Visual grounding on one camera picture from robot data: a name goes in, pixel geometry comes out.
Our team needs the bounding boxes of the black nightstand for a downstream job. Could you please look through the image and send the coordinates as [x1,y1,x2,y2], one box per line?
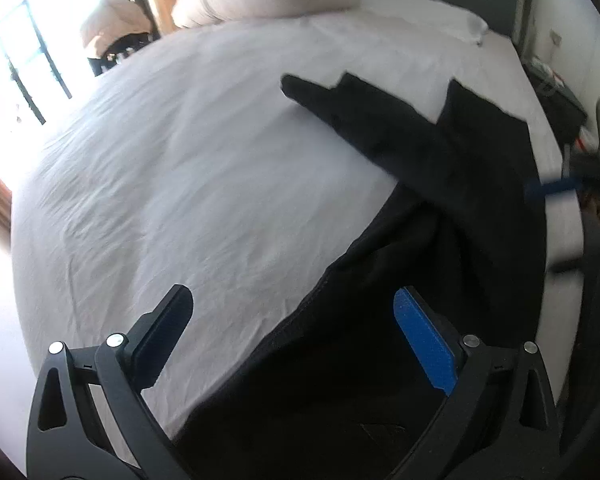
[525,57,588,143]

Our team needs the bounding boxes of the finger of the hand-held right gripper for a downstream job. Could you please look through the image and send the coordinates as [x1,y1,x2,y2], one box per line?
[524,152,600,200]
[550,252,600,275]

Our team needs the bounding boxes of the black chair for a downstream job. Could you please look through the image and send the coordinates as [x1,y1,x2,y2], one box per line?
[87,32,161,77]

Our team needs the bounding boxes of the black pants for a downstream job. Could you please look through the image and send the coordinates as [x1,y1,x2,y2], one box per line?
[172,72,551,480]

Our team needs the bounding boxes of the beige puffer jacket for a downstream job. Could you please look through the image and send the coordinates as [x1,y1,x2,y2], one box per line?
[80,0,153,56]

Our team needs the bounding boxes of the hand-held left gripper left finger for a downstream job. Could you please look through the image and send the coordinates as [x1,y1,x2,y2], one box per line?
[26,284,196,480]

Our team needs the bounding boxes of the bed with white sheet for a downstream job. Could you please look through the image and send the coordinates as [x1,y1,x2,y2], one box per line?
[10,0,586,461]

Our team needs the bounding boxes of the black framed balcony door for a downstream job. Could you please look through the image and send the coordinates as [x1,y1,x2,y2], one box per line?
[0,0,146,126]

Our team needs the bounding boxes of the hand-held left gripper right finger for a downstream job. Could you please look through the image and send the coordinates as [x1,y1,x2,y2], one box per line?
[393,286,562,480]

